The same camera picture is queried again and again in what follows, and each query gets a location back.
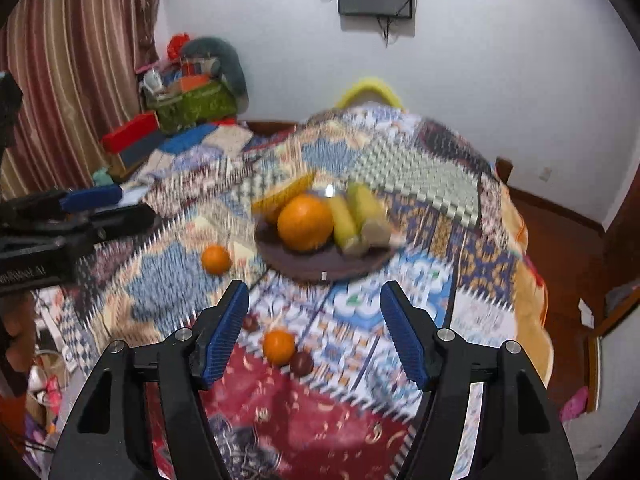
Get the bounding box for small mandarin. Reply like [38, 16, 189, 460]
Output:
[201, 244, 232, 276]
[262, 330, 297, 366]

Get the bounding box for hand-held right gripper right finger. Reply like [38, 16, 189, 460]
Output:
[380, 281, 581, 480]

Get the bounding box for blue beige quilt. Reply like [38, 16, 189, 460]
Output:
[127, 122, 253, 183]

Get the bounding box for striped brown curtain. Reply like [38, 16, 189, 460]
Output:
[0, 0, 166, 201]

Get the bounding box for person's left hand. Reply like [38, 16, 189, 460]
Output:
[0, 294, 37, 373]

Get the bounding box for black monitor cables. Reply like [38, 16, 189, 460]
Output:
[320, 0, 418, 48]

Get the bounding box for orange yellow blanket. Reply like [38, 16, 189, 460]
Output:
[500, 200, 554, 386]

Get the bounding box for wooden door frame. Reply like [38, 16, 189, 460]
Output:
[585, 285, 640, 413]

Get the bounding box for grey plush cushion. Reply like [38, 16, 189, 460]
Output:
[180, 36, 250, 113]

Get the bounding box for red plastic bag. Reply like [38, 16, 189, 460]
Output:
[166, 34, 193, 61]

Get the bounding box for red box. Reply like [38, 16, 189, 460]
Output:
[102, 112, 160, 155]

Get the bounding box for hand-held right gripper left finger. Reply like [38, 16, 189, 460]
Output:
[48, 280, 250, 480]

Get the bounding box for dark purple round plate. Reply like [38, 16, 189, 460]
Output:
[254, 210, 401, 283]

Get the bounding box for colourful patchwork blanket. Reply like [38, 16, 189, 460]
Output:
[30, 102, 526, 480]

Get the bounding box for pink floor item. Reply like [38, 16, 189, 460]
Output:
[560, 386, 590, 423]

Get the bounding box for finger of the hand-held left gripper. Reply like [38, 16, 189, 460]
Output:
[0, 185, 124, 222]
[70, 204, 162, 252]

